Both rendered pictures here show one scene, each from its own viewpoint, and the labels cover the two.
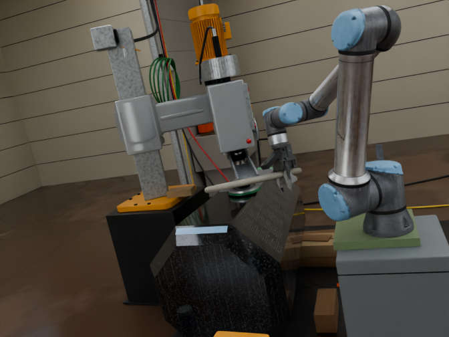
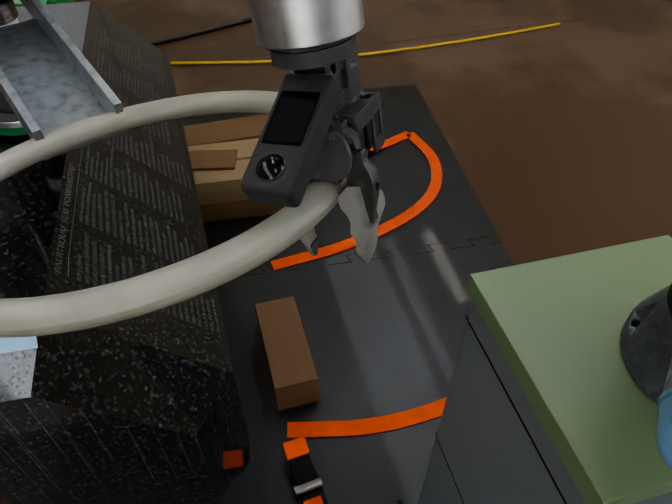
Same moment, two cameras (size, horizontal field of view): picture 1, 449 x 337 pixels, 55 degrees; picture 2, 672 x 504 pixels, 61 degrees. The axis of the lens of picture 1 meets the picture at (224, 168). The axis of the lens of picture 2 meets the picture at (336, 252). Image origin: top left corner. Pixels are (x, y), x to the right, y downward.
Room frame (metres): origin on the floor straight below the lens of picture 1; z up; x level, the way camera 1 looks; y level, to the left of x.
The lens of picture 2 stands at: (1.56, -0.02, 1.45)
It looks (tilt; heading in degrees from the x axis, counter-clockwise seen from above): 46 degrees down; 325
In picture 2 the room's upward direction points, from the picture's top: straight up
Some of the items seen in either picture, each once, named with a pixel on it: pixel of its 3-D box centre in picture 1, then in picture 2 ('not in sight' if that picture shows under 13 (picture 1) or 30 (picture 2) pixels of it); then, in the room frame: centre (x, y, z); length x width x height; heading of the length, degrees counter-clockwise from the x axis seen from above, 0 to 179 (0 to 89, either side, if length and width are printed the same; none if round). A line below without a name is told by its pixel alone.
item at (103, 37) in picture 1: (105, 38); not in sight; (3.20, 0.64, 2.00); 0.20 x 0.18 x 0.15; 65
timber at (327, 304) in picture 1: (327, 309); (286, 351); (2.42, -0.45, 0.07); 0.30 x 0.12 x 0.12; 161
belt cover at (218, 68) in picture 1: (218, 71); not in sight; (3.10, -0.09, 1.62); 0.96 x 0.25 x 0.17; 2
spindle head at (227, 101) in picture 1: (229, 116); not in sight; (2.83, -0.10, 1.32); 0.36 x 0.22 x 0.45; 2
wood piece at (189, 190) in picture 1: (180, 192); not in sight; (3.18, 0.36, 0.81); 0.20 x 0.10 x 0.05; 73
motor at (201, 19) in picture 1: (210, 34); not in sight; (3.41, -0.10, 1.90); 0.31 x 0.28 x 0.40; 92
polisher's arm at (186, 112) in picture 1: (165, 117); not in sight; (3.36, 0.37, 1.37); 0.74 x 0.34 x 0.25; 97
